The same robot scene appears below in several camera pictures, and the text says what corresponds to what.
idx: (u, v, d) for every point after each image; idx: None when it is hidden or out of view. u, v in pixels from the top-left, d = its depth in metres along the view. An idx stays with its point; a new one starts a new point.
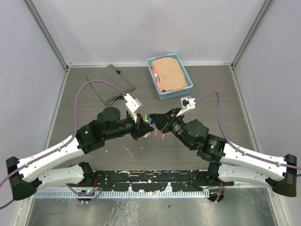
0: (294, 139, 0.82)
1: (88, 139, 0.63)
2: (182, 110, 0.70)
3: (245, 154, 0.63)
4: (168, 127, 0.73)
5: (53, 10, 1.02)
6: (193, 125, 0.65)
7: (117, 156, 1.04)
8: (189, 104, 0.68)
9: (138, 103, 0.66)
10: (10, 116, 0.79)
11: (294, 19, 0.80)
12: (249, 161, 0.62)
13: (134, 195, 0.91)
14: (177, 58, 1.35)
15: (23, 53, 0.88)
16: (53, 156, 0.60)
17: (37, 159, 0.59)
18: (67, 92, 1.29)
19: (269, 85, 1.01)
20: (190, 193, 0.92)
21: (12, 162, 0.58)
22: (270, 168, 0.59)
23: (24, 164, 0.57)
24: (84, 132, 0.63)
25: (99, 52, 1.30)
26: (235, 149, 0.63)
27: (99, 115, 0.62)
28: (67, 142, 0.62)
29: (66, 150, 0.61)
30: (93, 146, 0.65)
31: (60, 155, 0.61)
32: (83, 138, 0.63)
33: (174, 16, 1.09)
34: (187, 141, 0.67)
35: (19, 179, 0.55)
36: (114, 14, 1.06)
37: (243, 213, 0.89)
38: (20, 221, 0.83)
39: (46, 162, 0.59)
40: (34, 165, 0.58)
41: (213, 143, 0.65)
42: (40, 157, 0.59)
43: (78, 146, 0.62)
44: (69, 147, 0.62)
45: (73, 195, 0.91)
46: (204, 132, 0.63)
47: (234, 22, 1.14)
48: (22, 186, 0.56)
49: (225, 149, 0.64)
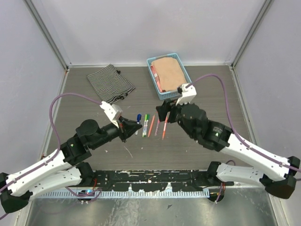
0: (293, 138, 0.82)
1: (74, 151, 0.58)
2: (179, 98, 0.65)
3: (250, 148, 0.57)
4: (171, 116, 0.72)
5: (53, 10, 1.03)
6: (189, 109, 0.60)
7: (117, 156, 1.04)
8: (183, 91, 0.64)
9: (115, 110, 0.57)
10: (11, 116, 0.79)
11: (295, 19, 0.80)
12: (253, 157, 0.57)
13: (134, 195, 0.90)
14: (177, 58, 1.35)
15: (23, 53, 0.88)
16: (40, 171, 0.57)
17: (25, 174, 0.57)
18: (67, 92, 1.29)
19: (269, 85, 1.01)
20: (190, 193, 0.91)
21: (1, 178, 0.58)
22: (273, 167, 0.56)
23: (13, 179, 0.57)
24: (70, 144, 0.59)
25: (100, 52, 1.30)
26: (240, 141, 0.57)
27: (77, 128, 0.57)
28: (53, 156, 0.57)
29: (52, 165, 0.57)
30: (80, 158, 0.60)
31: (45, 170, 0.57)
32: (68, 151, 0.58)
33: (173, 16, 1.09)
34: (187, 128, 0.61)
35: (8, 194, 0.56)
36: (114, 14, 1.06)
37: (243, 213, 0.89)
38: (20, 221, 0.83)
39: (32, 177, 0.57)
40: (21, 180, 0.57)
41: (217, 130, 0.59)
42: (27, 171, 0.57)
43: (65, 159, 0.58)
44: (55, 161, 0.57)
45: (72, 195, 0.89)
46: (201, 115, 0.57)
47: (234, 22, 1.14)
48: (11, 200, 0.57)
49: (230, 139, 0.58)
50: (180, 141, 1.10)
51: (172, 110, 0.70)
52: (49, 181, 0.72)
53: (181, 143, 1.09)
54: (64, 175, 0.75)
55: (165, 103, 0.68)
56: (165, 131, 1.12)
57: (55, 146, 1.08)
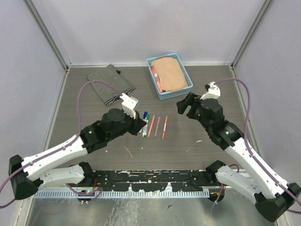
0: (293, 139, 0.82)
1: (93, 138, 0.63)
2: (204, 94, 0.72)
3: (253, 156, 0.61)
4: (192, 111, 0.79)
5: (53, 10, 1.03)
6: (210, 102, 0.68)
7: (117, 156, 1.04)
8: (210, 88, 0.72)
9: (135, 100, 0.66)
10: (11, 116, 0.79)
11: (295, 19, 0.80)
12: (251, 165, 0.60)
13: (134, 195, 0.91)
14: (177, 58, 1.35)
15: (23, 53, 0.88)
16: (58, 155, 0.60)
17: (43, 157, 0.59)
18: (67, 92, 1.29)
19: (269, 84, 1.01)
20: (190, 193, 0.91)
21: (16, 160, 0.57)
22: (267, 182, 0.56)
23: (29, 162, 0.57)
24: (88, 132, 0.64)
25: (99, 52, 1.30)
26: (246, 147, 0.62)
27: (106, 114, 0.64)
28: (72, 140, 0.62)
29: (70, 149, 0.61)
30: (97, 145, 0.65)
31: (64, 154, 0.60)
32: (87, 138, 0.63)
33: (173, 16, 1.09)
34: (204, 121, 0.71)
35: (24, 177, 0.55)
36: (114, 14, 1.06)
37: (244, 213, 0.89)
38: (20, 222, 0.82)
39: (51, 160, 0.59)
40: (38, 164, 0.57)
41: (229, 129, 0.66)
42: (45, 155, 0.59)
43: (83, 145, 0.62)
44: (73, 146, 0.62)
45: (73, 195, 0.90)
46: (217, 108, 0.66)
47: (234, 22, 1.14)
48: (26, 185, 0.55)
49: (237, 141, 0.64)
50: (180, 141, 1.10)
51: (194, 104, 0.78)
52: (57, 173, 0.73)
53: (181, 143, 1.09)
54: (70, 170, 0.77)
55: (190, 95, 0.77)
56: (165, 131, 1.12)
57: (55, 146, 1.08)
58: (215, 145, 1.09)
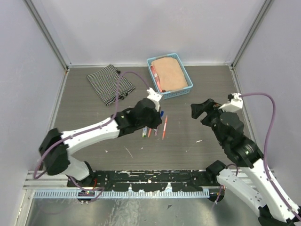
0: (293, 139, 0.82)
1: (125, 122, 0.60)
2: (225, 103, 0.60)
3: (271, 181, 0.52)
4: (208, 118, 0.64)
5: (53, 10, 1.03)
6: (229, 116, 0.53)
7: (116, 156, 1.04)
8: (234, 99, 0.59)
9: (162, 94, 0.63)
10: (11, 116, 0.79)
11: (295, 19, 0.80)
12: (268, 189, 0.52)
13: (134, 195, 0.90)
14: (177, 58, 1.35)
15: (23, 53, 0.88)
16: (94, 133, 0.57)
17: (81, 133, 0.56)
18: (67, 92, 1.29)
19: (269, 85, 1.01)
20: (190, 193, 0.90)
21: (56, 133, 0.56)
22: (280, 207, 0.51)
23: (69, 135, 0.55)
24: (121, 116, 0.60)
25: (99, 52, 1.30)
26: (264, 170, 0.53)
27: (139, 102, 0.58)
28: (108, 121, 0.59)
29: (106, 129, 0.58)
30: (127, 130, 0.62)
31: (100, 133, 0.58)
32: (120, 122, 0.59)
33: (173, 16, 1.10)
34: (219, 133, 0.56)
35: (66, 148, 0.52)
36: (114, 14, 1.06)
37: (244, 214, 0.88)
38: (20, 222, 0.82)
39: (89, 136, 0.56)
40: (78, 138, 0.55)
41: (249, 149, 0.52)
42: (83, 131, 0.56)
43: (117, 127, 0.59)
44: (109, 127, 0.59)
45: (72, 195, 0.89)
46: (238, 125, 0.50)
47: (234, 22, 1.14)
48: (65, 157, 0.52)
49: (257, 162, 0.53)
50: (180, 141, 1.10)
51: (211, 112, 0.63)
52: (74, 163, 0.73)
53: (181, 143, 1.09)
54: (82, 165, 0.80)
55: (209, 102, 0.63)
56: (165, 131, 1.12)
57: None
58: (215, 145, 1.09)
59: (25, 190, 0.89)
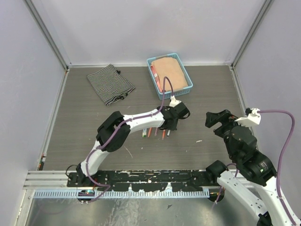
0: (293, 139, 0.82)
1: (168, 114, 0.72)
2: (242, 117, 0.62)
3: (280, 198, 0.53)
4: (221, 129, 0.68)
5: (54, 10, 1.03)
6: (241, 130, 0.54)
7: (117, 156, 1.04)
8: (251, 114, 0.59)
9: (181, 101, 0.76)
10: (11, 116, 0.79)
11: (295, 18, 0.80)
12: (276, 205, 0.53)
13: (134, 195, 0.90)
14: (177, 58, 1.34)
15: (23, 53, 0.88)
16: (147, 119, 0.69)
17: (139, 117, 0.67)
18: (67, 92, 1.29)
19: (269, 84, 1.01)
20: (190, 193, 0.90)
21: (119, 115, 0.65)
22: (285, 223, 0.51)
23: (130, 117, 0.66)
24: (165, 108, 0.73)
25: (100, 52, 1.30)
26: (275, 187, 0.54)
27: (181, 102, 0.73)
28: (156, 111, 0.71)
29: (155, 118, 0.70)
30: (168, 122, 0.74)
31: (151, 119, 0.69)
32: (165, 112, 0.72)
33: (173, 16, 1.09)
34: (230, 148, 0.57)
35: (130, 127, 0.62)
36: (114, 14, 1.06)
37: (245, 214, 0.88)
38: (20, 222, 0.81)
39: (143, 121, 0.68)
40: (136, 121, 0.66)
41: (263, 166, 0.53)
42: (139, 116, 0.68)
43: (163, 117, 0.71)
44: (158, 116, 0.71)
45: (73, 195, 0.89)
46: (251, 140, 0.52)
47: (234, 22, 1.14)
48: (126, 135, 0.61)
49: (269, 181, 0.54)
50: (180, 141, 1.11)
51: (226, 124, 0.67)
52: (99, 159, 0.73)
53: (181, 143, 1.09)
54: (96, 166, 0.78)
55: (225, 113, 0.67)
56: (165, 131, 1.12)
57: (55, 146, 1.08)
58: (215, 145, 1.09)
59: (26, 190, 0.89)
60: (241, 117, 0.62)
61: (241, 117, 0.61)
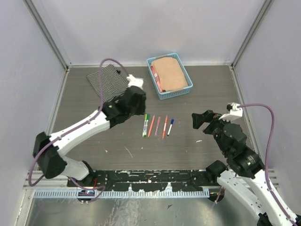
0: (292, 139, 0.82)
1: (111, 112, 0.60)
2: (225, 114, 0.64)
3: (271, 191, 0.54)
4: (209, 128, 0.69)
5: (54, 9, 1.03)
6: (233, 127, 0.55)
7: (116, 156, 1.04)
8: (233, 109, 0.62)
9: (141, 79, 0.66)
10: (11, 116, 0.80)
11: (295, 18, 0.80)
12: (268, 199, 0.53)
13: (134, 195, 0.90)
14: (177, 58, 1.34)
15: (23, 53, 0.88)
16: (84, 129, 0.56)
17: (70, 131, 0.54)
18: (67, 92, 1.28)
19: (269, 84, 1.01)
20: (190, 193, 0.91)
21: (43, 136, 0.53)
22: (279, 216, 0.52)
23: (57, 136, 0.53)
24: (108, 106, 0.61)
25: (100, 52, 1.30)
26: (265, 181, 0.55)
27: (127, 90, 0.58)
28: (95, 114, 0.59)
29: (95, 123, 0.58)
30: (118, 119, 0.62)
31: (89, 127, 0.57)
32: (108, 111, 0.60)
33: (173, 15, 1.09)
34: (223, 144, 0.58)
35: (55, 151, 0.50)
36: (114, 14, 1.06)
37: (244, 214, 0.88)
38: (20, 222, 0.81)
39: (78, 134, 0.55)
40: (67, 137, 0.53)
41: (251, 160, 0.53)
42: (70, 129, 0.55)
43: (106, 118, 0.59)
44: (98, 120, 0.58)
45: (72, 195, 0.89)
46: (241, 137, 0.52)
47: (234, 22, 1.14)
48: (56, 159, 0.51)
49: (257, 173, 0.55)
50: (180, 140, 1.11)
51: (212, 122, 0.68)
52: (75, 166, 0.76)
53: (181, 143, 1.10)
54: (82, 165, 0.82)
55: (207, 114, 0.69)
56: (165, 131, 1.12)
57: None
58: (214, 145, 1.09)
59: (25, 190, 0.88)
60: (224, 114, 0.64)
61: (224, 114, 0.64)
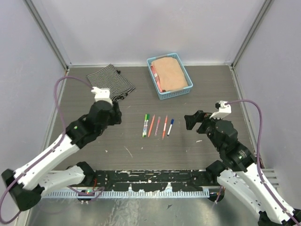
0: (292, 139, 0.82)
1: (77, 133, 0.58)
2: (215, 112, 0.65)
3: (264, 183, 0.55)
4: (202, 127, 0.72)
5: (53, 9, 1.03)
6: (224, 124, 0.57)
7: (116, 156, 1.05)
8: (221, 107, 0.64)
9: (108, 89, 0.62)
10: (11, 116, 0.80)
11: (295, 18, 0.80)
12: (261, 191, 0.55)
13: (134, 195, 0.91)
14: (177, 58, 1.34)
15: (23, 52, 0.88)
16: (49, 158, 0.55)
17: (35, 164, 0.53)
18: (67, 92, 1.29)
19: (269, 84, 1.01)
20: (189, 193, 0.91)
21: (8, 174, 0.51)
22: (275, 209, 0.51)
23: (21, 172, 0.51)
24: (74, 127, 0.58)
25: (100, 52, 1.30)
26: (257, 173, 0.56)
27: (94, 106, 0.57)
28: (60, 139, 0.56)
29: (60, 149, 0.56)
30: (86, 139, 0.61)
31: (55, 155, 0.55)
32: (74, 133, 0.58)
33: (173, 15, 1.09)
34: (216, 140, 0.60)
35: (20, 188, 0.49)
36: (114, 14, 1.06)
37: (244, 214, 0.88)
38: (20, 222, 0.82)
39: (44, 165, 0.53)
40: (32, 171, 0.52)
41: (243, 154, 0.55)
42: (35, 161, 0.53)
43: (72, 142, 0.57)
44: (63, 146, 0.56)
45: (72, 195, 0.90)
46: (233, 133, 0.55)
47: (234, 22, 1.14)
48: (25, 195, 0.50)
49: (250, 166, 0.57)
50: (180, 140, 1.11)
51: (206, 121, 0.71)
52: (56, 179, 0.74)
53: (181, 143, 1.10)
54: (69, 173, 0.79)
55: (198, 114, 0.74)
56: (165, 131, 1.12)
57: None
58: None
59: None
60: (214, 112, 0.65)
61: (215, 113, 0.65)
